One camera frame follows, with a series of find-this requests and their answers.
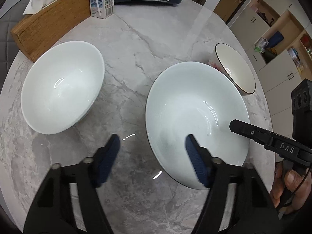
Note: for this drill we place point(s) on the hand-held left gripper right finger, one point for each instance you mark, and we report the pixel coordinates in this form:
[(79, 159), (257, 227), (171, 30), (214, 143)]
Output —
[(197, 163)]

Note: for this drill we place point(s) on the brown entrance door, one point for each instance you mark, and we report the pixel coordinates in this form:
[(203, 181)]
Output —
[(234, 0)]

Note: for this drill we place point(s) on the red box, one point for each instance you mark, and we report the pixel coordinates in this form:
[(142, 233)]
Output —
[(306, 41)]

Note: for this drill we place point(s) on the large white bowl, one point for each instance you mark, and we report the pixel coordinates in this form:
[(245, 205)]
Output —
[(190, 102)]

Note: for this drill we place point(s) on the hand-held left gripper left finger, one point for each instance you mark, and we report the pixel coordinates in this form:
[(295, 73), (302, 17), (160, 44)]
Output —
[(107, 160)]

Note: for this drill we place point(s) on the white cabinet with wooden niches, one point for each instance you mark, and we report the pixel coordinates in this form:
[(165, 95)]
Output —
[(246, 19)]

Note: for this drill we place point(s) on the wooden tissue box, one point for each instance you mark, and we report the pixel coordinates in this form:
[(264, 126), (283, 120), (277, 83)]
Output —
[(48, 22)]

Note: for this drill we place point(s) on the grey quilted chair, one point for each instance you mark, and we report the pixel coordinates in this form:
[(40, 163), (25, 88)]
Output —
[(6, 36)]

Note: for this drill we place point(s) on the small white bowl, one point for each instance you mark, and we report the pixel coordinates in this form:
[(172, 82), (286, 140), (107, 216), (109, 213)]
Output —
[(63, 85)]

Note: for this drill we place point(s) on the white shopping bag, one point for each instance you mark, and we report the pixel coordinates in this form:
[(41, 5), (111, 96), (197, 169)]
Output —
[(262, 43)]

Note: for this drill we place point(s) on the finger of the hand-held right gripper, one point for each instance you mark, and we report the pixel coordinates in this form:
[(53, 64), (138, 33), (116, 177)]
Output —
[(246, 130)]

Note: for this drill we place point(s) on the cream bowl with dark rim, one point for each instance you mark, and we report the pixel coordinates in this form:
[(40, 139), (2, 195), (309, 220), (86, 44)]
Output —
[(238, 73)]

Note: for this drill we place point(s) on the person's right hand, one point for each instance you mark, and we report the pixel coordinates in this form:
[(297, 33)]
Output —
[(291, 179)]

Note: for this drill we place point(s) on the blue bag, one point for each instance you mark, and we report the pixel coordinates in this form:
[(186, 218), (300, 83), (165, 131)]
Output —
[(276, 40)]

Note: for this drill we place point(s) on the green toy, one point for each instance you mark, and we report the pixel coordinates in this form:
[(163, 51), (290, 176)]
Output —
[(258, 49)]

